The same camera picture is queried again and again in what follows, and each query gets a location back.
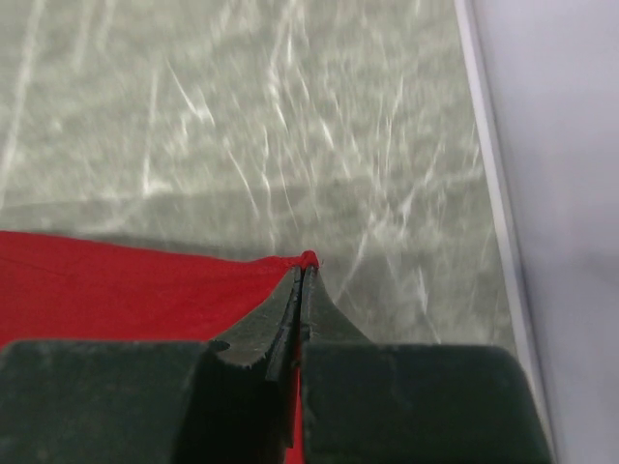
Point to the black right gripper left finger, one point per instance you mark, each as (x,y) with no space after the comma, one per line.
(226,400)

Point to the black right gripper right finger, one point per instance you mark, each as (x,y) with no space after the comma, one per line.
(366,402)

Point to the red t shirt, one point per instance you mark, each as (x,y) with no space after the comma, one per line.
(57,288)

